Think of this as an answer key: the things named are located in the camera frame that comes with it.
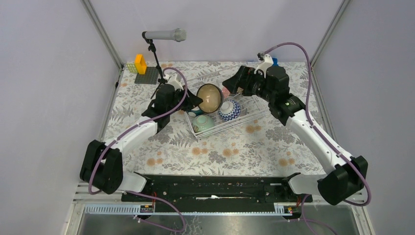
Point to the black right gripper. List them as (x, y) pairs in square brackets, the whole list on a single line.
[(245, 74)]

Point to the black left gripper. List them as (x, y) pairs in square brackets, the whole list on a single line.
[(192, 101)]

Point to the dark teal floral bowl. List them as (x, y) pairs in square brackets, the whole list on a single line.
[(211, 96)]

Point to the blue white patterned bowl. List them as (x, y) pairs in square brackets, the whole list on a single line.
[(230, 110)]

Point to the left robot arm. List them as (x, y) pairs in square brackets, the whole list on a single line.
[(102, 167)]

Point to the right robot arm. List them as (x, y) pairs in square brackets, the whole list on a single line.
[(344, 175)]

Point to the red patterned bowl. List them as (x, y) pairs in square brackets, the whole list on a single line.
[(225, 92)]

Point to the teal and cream bowl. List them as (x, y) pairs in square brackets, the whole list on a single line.
[(195, 112)]

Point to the mint green bowl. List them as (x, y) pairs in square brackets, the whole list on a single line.
[(202, 123)]

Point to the grey toy baseplate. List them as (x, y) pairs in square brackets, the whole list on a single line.
[(150, 77)]

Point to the blue toy brick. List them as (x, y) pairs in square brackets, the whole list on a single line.
[(275, 61)]

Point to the yellow toy brick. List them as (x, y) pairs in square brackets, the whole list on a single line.
[(140, 64)]

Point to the black microphone tripod stand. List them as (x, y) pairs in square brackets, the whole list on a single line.
[(153, 49)]

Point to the grey microphone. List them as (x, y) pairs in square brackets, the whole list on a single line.
[(177, 35)]

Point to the light green toy brick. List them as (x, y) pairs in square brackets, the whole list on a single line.
[(132, 68)]

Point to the floral tablecloth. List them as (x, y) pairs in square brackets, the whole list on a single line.
[(260, 147)]

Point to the white wire dish rack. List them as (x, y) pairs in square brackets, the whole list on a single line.
[(253, 107)]

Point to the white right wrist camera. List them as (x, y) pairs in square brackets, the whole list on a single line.
[(266, 62)]

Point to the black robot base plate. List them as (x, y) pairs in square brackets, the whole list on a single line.
[(245, 194)]

